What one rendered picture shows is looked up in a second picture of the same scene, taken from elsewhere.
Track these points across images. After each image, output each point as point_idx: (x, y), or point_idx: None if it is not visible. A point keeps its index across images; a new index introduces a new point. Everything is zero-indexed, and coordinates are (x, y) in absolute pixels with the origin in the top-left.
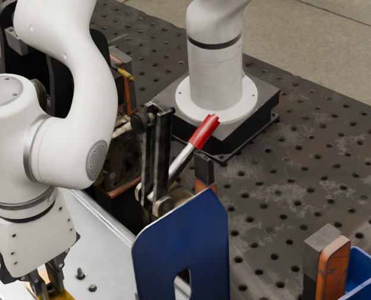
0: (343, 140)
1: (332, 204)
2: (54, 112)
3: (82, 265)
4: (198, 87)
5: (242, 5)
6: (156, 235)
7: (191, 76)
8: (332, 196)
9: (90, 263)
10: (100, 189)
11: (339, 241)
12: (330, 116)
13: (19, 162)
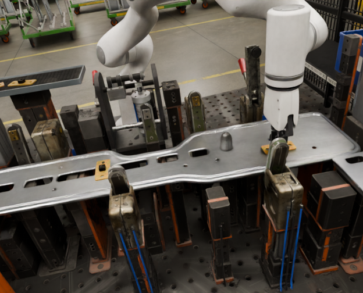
0: (182, 114)
1: (212, 127)
2: (163, 113)
3: (263, 138)
4: (135, 118)
5: (149, 61)
6: None
7: (130, 115)
8: (207, 125)
9: (263, 135)
10: None
11: (356, 34)
12: (167, 113)
13: (312, 36)
